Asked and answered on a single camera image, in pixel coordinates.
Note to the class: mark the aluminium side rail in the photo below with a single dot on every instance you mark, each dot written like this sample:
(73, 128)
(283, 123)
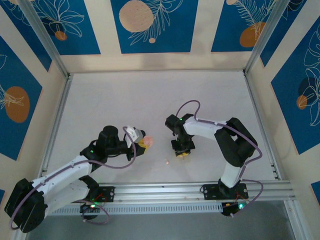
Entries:
(58, 112)
(260, 112)

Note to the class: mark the aluminium frame post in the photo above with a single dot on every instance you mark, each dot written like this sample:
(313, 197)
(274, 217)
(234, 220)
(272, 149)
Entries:
(296, 225)
(42, 32)
(265, 32)

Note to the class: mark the pink round earbud case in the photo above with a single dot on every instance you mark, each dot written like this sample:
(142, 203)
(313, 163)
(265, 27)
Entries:
(149, 140)

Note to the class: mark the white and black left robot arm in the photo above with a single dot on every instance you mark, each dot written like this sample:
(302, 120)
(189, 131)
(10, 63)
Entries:
(62, 172)

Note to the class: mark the black controller box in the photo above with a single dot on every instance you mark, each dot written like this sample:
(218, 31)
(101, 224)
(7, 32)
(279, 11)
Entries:
(86, 208)
(228, 208)

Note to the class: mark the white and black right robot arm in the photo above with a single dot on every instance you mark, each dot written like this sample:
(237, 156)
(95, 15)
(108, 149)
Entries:
(232, 172)

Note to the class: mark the long aluminium base rail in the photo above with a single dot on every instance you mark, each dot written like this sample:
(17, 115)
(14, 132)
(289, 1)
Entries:
(162, 191)

